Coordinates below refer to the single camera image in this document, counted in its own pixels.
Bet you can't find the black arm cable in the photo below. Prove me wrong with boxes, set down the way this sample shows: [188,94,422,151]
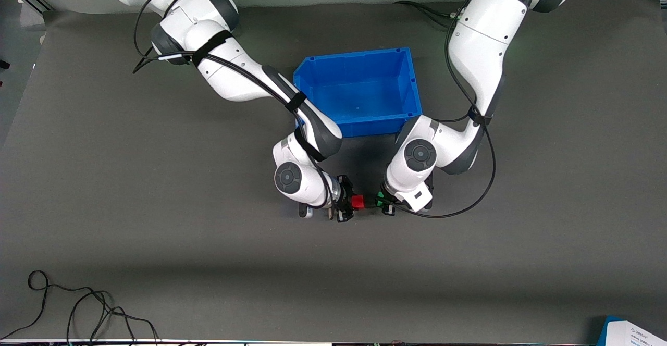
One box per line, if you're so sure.
[132,0,335,212]
[388,2,497,219]

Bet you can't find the blue plastic storage bin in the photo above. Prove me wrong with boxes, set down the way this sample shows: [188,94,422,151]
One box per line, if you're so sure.
[293,47,424,139]

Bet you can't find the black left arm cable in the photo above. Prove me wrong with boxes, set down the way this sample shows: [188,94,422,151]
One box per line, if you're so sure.
[388,2,497,219]

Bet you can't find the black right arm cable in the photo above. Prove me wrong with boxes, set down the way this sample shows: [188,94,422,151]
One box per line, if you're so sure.
[132,0,335,212]

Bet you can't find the black left arm base cables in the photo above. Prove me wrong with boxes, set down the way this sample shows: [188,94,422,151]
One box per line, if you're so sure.
[393,1,462,30]

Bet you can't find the thin black loose cable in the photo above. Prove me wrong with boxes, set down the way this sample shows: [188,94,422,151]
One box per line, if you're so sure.
[0,270,159,344]

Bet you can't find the dark grey table mat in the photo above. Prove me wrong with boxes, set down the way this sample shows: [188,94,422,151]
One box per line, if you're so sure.
[0,0,667,344]

